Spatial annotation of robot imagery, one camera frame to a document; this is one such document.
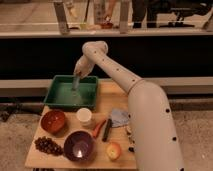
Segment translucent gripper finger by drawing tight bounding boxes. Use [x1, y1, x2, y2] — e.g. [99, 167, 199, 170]
[72, 76, 80, 91]

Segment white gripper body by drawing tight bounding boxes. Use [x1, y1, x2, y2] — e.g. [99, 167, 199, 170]
[73, 55, 94, 79]

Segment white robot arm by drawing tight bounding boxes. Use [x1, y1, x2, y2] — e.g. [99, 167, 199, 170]
[74, 41, 186, 171]

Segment green plastic tray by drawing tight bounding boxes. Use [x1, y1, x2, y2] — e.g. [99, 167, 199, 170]
[44, 75, 98, 111]

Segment blue-grey sponge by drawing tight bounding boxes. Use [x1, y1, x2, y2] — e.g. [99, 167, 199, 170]
[110, 109, 129, 128]

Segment white plastic cup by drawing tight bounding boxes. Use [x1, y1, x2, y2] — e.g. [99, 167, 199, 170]
[76, 108, 92, 126]

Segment orange-brown bowl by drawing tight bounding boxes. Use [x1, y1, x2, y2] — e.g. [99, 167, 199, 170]
[41, 110, 66, 134]

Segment black marker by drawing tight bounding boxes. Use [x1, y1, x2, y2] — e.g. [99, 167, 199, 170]
[102, 118, 112, 142]

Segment orange carrot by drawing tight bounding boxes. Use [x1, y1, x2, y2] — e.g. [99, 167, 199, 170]
[92, 119, 106, 138]

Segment wooden board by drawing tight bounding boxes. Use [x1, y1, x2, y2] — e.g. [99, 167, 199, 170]
[25, 81, 136, 171]

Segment purple bowl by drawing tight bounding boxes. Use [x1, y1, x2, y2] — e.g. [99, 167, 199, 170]
[63, 131, 95, 162]

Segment bunch of dark grapes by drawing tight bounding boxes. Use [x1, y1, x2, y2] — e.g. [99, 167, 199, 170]
[34, 136, 63, 156]

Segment red-yellow apple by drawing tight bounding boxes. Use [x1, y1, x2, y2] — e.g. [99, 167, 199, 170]
[106, 142, 122, 161]

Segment left grey window post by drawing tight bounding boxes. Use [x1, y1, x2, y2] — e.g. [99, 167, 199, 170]
[53, 0, 69, 35]

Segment grey window post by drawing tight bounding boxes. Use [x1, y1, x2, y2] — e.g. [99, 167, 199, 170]
[53, 0, 69, 35]
[119, 0, 130, 34]

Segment right grey window post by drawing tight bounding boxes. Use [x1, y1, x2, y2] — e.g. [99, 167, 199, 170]
[119, 0, 130, 34]

